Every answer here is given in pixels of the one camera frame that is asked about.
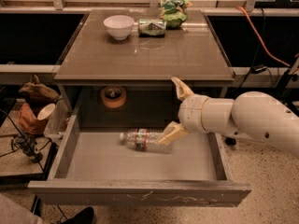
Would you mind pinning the clear plastic water bottle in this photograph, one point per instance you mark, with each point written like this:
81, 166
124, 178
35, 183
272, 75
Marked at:
143, 139

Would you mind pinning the brown cloth bag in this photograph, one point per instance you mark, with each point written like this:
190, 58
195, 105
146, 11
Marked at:
35, 92

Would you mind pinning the grey trouser leg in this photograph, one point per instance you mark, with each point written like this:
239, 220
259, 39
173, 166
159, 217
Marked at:
12, 213

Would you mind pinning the green chip bag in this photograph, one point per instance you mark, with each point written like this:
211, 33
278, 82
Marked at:
173, 12

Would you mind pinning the brown tape roll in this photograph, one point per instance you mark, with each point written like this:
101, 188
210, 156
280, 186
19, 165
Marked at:
113, 96

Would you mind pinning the black shoe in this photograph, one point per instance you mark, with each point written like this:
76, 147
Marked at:
85, 216

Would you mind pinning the clear plastic container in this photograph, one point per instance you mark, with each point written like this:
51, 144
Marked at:
57, 122

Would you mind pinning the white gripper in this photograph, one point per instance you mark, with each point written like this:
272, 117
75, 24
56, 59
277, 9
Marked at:
191, 113

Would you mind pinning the green soda can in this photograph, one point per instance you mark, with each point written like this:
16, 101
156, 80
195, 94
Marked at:
151, 27

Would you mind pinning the black cable bundle device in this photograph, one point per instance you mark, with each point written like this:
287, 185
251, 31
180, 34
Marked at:
27, 144

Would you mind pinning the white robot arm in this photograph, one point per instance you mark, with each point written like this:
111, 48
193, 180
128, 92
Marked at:
252, 115

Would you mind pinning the black power adapter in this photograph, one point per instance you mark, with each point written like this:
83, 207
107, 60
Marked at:
257, 69

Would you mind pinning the white ceramic bowl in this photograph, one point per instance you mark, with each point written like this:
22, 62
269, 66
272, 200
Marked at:
119, 26

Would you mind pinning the grey cabinet with top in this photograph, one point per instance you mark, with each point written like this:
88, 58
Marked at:
143, 66

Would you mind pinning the open grey top drawer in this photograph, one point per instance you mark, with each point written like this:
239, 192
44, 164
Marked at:
93, 167

